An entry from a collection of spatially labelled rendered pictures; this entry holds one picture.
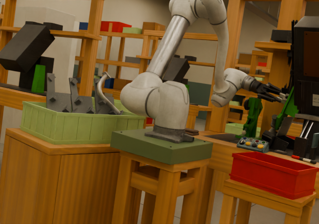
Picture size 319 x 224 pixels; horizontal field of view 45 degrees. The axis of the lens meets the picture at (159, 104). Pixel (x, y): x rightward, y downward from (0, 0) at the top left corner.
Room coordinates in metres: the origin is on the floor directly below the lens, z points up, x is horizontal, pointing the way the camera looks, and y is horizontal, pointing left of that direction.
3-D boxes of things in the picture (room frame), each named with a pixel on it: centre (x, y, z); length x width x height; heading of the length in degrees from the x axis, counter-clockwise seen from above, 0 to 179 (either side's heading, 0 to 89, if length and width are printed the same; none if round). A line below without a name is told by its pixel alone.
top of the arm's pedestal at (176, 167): (1.89, -0.07, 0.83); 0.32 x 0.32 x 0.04; 54
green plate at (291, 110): (2.20, -0.76, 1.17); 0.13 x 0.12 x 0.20; 56
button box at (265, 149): (2.07, -0.53, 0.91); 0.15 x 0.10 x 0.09; 56
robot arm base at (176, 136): (1.88, -0.08, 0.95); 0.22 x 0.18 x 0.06; 65
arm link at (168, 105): (1.89, -0.06, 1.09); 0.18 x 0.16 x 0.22; 53
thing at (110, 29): (8.32, 1.15, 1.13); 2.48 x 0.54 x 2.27; 57
